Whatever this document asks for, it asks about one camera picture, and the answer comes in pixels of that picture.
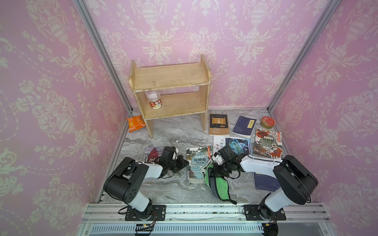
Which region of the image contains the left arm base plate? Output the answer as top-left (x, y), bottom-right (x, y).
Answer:
top-left (125, 205), bottom-right (166, 221)

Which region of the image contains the white plastic jar red label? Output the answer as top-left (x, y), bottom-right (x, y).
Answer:
top-left (146, 91), bottom-right (162, 110)

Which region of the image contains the black and tan book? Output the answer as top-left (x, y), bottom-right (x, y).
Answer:
top-left (209, 114), bottom-right (230, 136)

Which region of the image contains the green cloth with black trim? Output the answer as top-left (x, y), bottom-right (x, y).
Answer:
top-left (203, 163), bottom-right (237, 205)

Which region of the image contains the orange snack packet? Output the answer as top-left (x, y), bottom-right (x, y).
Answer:
top-left (127, 115), bottom-right (146, 133)

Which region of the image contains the grey-green illustrated Chinese book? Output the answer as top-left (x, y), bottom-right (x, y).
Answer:
top-left (186, 146), bottom-right (213, 184)

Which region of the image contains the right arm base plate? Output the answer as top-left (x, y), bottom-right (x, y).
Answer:
top-left (242, 205), bottom-right (286, 221)

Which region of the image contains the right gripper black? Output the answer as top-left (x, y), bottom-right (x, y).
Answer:
top-left (208, 161), bottom-right (233, 179)

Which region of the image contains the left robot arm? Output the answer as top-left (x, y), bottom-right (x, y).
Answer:
top-left (103, 147), bottom-right (189, 220)

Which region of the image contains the dark blue book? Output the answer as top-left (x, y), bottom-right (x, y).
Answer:
top-left (253, 173), bottom-right (281, 192)

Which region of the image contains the red round tin can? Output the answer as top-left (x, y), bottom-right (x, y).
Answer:
top-left (260, 116), bottom-right (276, 129)

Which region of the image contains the white book blue swirl cover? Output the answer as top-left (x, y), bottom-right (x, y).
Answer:
top-left (213, 136), bottom-right (252, 155)

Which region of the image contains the pink Hamlet book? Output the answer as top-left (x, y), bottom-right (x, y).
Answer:
top-left (144, 147), bottom-right (164, 163)

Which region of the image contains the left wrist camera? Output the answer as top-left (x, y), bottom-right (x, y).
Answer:
top-left (173, 148), bottom-right (179, 159)

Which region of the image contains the wooden two-tier shelf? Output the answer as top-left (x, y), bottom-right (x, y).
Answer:
top-left (129, 55), bottom-right (212, 138)

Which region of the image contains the dark purple book yellow label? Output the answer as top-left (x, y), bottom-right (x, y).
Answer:
top-left (232, 116), bottom-right (257, 139)

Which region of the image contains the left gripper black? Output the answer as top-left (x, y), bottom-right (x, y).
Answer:
top-left (167, 155), bottom-right (190, 173)

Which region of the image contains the red illustrated Chinese book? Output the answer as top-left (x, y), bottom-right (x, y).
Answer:
top-left (253, 128), bottom-right (284, 159)

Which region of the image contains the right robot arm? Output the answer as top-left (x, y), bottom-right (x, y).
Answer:
top-left (203, 146), bottom-right (319, 220)

